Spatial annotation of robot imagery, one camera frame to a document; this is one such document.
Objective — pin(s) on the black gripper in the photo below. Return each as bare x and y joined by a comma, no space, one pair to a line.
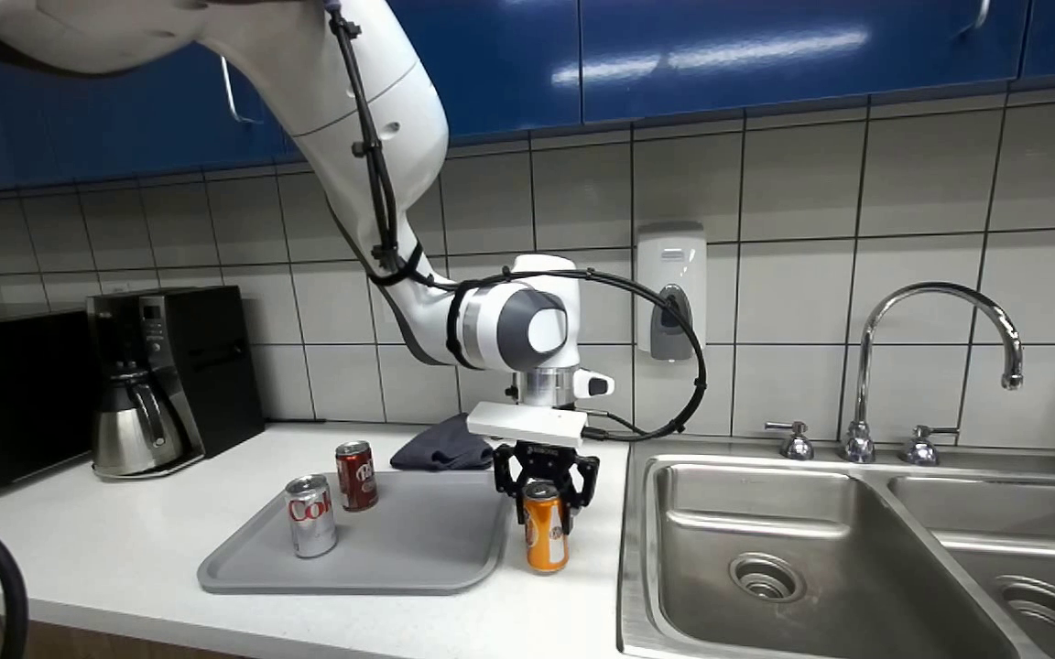
546,462

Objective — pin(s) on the orange soda can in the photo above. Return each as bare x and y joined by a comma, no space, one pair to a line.
546,537

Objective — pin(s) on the red soda can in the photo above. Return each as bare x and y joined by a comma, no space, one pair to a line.
355,476

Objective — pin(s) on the silver soda can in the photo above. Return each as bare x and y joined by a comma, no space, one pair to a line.
312,516

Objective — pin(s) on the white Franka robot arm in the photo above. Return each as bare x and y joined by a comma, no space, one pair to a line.
355,110

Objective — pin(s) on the grey plastic tray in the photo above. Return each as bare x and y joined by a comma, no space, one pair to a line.
404,542

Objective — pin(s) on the dark blue cloth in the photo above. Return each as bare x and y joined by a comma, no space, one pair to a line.
439,443

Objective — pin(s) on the stainless steel double sink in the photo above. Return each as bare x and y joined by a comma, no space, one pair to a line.
797,560

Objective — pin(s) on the black steel coffee maker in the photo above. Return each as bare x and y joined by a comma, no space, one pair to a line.
201,353

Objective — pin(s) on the steel coffee carafe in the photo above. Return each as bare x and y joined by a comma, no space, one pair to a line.
128,433

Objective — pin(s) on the chrome gooseneck faucet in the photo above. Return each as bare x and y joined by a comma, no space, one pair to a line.
916,290

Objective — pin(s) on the wooden lower cabinets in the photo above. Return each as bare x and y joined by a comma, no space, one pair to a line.
126,641

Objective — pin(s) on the blue upper cabinets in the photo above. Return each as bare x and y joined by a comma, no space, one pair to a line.
676,56

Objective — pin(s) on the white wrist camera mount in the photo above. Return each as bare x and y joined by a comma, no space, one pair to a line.
528,423

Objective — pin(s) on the white wall soap dispenser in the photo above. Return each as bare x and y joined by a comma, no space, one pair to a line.
670,261

